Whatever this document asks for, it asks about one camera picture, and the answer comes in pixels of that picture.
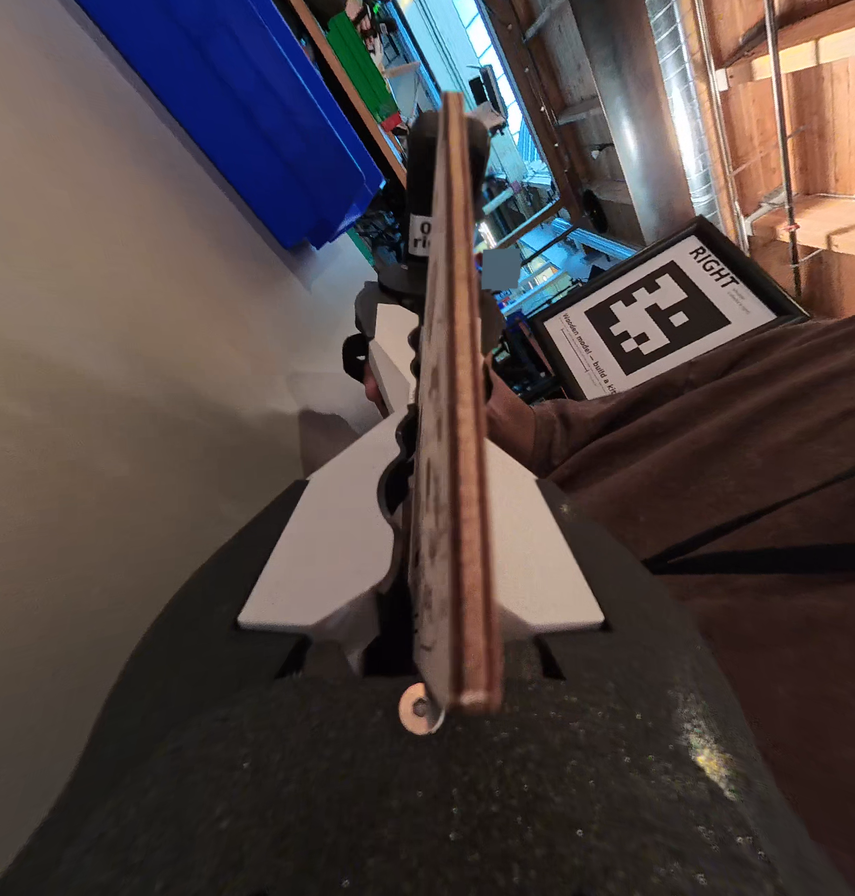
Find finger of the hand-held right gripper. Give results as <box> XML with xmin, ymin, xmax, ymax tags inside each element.
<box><xmin>366</xmin><ymin>301</ymin><xmax>420</xmax><ymax>421</ymax></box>

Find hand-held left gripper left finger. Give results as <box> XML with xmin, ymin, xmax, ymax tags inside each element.
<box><xmin>238</xmin><ymin>408</ymin><xmax>419</xmax><ymax>674</ymax></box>

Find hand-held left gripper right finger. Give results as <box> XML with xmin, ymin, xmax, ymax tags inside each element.
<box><xmin>485</xmin><ymin>440</ymin><xmax>605</xmax><ymax>644</ymax></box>

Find laser-cut wooden model sheet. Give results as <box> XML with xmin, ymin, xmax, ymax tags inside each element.
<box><xmin>408</xmin><ymin>91</ymin><xmax>504</xmax><ymax>715</ymax></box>

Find person's right hand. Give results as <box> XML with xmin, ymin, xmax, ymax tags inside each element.
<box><xmin>361</xmin><ymin>366</ymin><xmax>539</xmax><ymax>478</ymax></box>

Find wooden shelf board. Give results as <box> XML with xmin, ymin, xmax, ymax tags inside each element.
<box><xmin>287</xmin><ymin>0</ymin><xmax>409</xmax><ymax>189</ymax></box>

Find green plastic bins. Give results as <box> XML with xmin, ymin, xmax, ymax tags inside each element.
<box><xmin>326</xmin><ymin>10</ymin><xmax>400</xmax><ymax>127</ymax></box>

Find stacked blue plastic bins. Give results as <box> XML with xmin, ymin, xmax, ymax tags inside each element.
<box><xmin>76</xmin><ymin>0</ymin><xmax>386</xmax><ymax>251</ymax></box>

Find large grey metal pipe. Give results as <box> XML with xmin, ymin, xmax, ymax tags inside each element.
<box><xmin>570</xmin><ymin>0</ymin><xmax>669</xmax><ymax>246</ymax></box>

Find framed black white marker sign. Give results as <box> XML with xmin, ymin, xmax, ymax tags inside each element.
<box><xmin>531</xmin><ymin>216</ymin><xmax>811</xmax><ymax>401</ymax></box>

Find silver spiral air duct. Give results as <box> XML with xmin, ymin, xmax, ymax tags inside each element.
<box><xmin>644</xmin><ymin>0</ymin><xmax>723</xmax><ymax>225</ymax></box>

